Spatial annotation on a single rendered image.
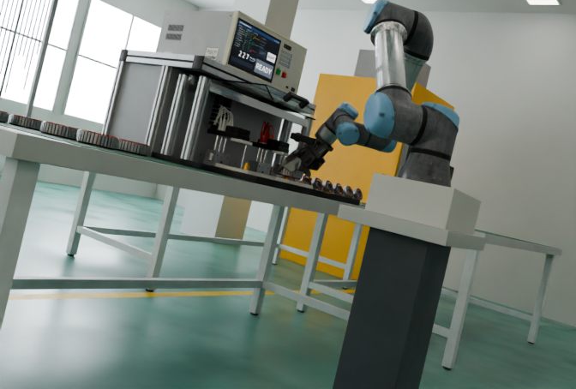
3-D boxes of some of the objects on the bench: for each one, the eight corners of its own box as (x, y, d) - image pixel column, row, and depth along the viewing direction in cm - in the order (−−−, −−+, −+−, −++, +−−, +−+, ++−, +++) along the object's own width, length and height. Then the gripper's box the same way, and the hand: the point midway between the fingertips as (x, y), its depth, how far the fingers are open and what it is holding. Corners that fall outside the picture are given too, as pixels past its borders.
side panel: (153, 158, 210) (174, 68, 211) (147, 157, 208) (168, 65, 209) (105, 146, 227) (124, 62, 228) (98, 145, 225) (118, 60, 225)
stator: (135, 153, 196) (138, 142, 196) (154, 158, 189) (158, 146, 189) (105, 146, 188) (107, 135, 188) (123, 152, 181) (127, 140, 181)
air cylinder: (226, 169, 220) (231, 154, 220) (213, 165, 214) (216, 150, 214) (217, 166, 223) (220, 152, 223) (202, 163, 217) (207, 148, 217)
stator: (70, 139, 187) (74, 127, 187) (84, 142, 179) (87, 130, 179) (34, 130, 180) (37, 118, 180) (45, 134, 171) (49, 121, 171)
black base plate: (359, 206, 232) (360, 200, 232) (255, 183, 181) (256, 176, 181) (266, 182, 260) (267, 177, 260) (153, 158, 209) (154, 152, 209)
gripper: (318, 142, 212) (281, 182, 219) (344, 152, 227) (309, 189, 234) (304, 126, 217) (269, 166, 223) (332, 136, 231) (297, 174, 238)
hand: (286, 172), depth 230 cm, fingers closed on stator, 13 cm apart
